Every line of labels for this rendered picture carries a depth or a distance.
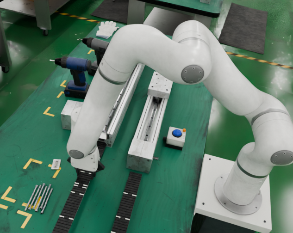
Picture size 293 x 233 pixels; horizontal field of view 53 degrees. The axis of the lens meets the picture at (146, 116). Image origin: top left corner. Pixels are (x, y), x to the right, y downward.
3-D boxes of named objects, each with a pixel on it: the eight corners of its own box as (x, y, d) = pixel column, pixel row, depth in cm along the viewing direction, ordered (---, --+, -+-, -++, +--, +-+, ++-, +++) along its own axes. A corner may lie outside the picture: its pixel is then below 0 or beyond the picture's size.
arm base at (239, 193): (256, 176, 125) (273, 148, 112) (266, 218, 111) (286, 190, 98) (211, 171, 125) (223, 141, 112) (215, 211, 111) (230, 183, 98)
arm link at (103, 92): (123, 103, 76) (85, 166, 95) (130, 68, 88) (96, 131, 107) (90, 89, 74) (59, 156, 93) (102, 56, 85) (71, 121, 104)
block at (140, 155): (154, 174, 124) (157, 161, 118) (126, 168, 125) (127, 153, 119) (158, 158, 131) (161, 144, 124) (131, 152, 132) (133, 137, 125)
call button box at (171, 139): (181, 150, 136) (184, 141, 132) (161, 145, 137) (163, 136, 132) (183, 138, 142) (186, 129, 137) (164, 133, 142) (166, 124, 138)
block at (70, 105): (86, 132, 137) (86, 118, 131) (62, 128, 137) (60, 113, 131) (91, 118, 145) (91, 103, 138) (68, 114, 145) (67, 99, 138)
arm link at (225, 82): (269, 158, 95) (259, 124, 107) (305, 141, 89) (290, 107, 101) (159, 61, 74) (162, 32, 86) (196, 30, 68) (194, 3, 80)
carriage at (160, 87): (167, 103, 150) (169, 93, 146) (146, 99, 151) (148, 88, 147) (171, 85, 162) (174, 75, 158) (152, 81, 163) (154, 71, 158)
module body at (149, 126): (152, 157, 131) (155, 144, 125) (131, 152, 132) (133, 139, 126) (177, 64, 190) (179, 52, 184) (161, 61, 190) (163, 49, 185)
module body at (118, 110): (111, 147, 132) (112, 134, 127) (90, 142, 133) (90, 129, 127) (148, 58, 191) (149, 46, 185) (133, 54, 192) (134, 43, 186)
